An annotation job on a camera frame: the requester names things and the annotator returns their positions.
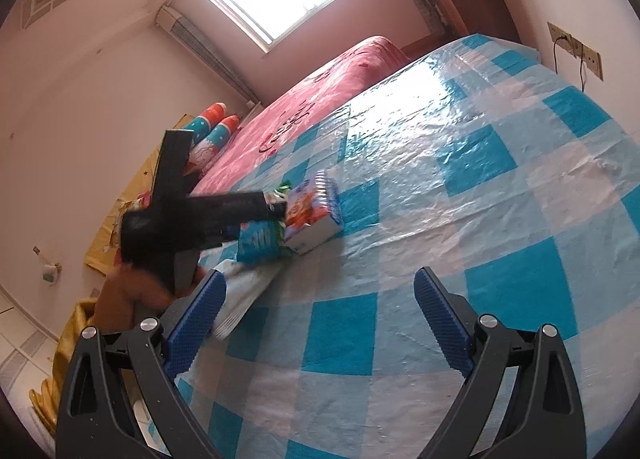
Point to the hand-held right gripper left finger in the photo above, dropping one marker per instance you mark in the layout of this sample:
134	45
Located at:
196	324

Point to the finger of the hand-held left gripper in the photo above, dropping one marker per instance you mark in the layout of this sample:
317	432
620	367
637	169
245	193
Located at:
222	235
265	204

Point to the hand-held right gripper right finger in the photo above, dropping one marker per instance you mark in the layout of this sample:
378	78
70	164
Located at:
440	319

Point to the green wrapper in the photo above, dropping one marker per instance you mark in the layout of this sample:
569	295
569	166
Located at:
285	186

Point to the teal blue packet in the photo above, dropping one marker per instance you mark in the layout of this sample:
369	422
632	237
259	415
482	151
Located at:
257	241

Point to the orange white snack pack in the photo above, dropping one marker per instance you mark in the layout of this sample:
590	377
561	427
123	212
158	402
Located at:
312	211

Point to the white feather-print wipes packet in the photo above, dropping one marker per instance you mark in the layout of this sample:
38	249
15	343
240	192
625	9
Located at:
240	294

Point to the person's left hand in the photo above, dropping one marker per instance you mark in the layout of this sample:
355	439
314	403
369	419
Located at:
135	294

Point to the cartoon print bolster pillow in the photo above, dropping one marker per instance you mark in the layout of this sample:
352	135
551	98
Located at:
207	120
215	144

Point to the bed with pink sheet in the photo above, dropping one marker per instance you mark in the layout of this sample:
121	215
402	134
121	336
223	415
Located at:
310	99

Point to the blue white checkered tablecloth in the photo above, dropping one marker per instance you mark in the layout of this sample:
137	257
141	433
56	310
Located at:
450	189

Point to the small white wall fixture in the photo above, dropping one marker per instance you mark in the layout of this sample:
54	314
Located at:
48	271

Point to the wall socket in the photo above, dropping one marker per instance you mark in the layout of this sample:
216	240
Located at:
594	64
559	35

